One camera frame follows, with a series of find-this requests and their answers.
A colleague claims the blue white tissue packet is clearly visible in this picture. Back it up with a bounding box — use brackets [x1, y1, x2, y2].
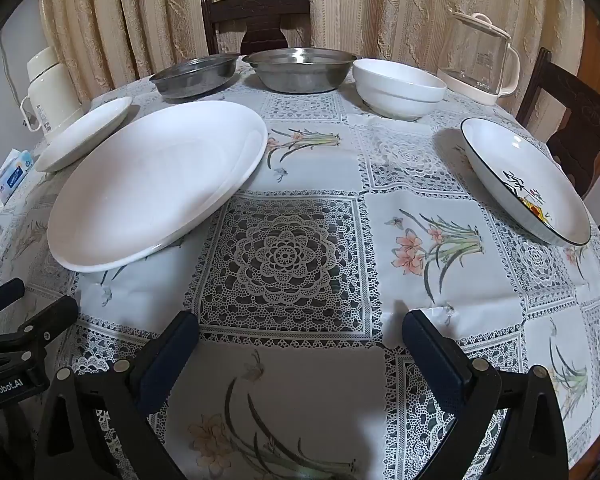
[0, 149, 35, 208]

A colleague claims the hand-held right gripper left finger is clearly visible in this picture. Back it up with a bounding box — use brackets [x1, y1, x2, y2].
[32, 310, 201, 480]

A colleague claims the shallow steel bowl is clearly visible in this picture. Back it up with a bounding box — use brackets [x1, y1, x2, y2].
[148, 55, 239, 100]

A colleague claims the dark wooden chair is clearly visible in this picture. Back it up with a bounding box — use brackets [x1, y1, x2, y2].
[515, 47, 600, 241]
[200, 0, 312, 57]

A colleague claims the large white plate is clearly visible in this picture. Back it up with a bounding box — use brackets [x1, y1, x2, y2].
[47, 100, 269, 273]

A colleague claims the small white plate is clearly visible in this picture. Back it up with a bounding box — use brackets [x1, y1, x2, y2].
[34, 96, 134, 173]

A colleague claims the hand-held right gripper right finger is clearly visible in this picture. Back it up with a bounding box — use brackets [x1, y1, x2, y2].
[401, 309, 572, 480]

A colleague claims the white ceramic bowl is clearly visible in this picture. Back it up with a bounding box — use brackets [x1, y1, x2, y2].
[352, 58, 447, 121]

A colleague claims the white thermos jug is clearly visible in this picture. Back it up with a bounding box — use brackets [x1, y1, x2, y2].
[20, 46, 88, 143]

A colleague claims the thin wall cable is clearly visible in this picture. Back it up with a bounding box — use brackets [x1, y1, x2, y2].
[0, 30, 23, 111]

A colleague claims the beige patterned curtain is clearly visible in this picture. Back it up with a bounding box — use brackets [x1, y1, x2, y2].
[39, 0, 588, 106]

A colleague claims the black-rimmed printed plate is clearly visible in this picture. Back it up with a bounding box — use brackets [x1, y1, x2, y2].
[460, 117, 593, 247]

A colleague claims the deep steel bowl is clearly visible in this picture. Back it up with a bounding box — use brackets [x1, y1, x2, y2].
[242, 48, 359, 94]

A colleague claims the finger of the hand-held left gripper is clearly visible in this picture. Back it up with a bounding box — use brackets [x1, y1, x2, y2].
[0, 277, 26, 322]
[0, 295, 79, 377]

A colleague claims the floral lace-print tablecloth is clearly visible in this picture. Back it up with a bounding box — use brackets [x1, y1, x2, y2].
[0, 67, 600, 480]

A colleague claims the glass kettle with white base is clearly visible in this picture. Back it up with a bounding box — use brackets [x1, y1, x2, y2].
[437, 11, 521, 107]

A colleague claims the dark wooden chair back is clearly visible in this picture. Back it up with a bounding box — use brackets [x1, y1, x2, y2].
[200, 0, 312, 57]

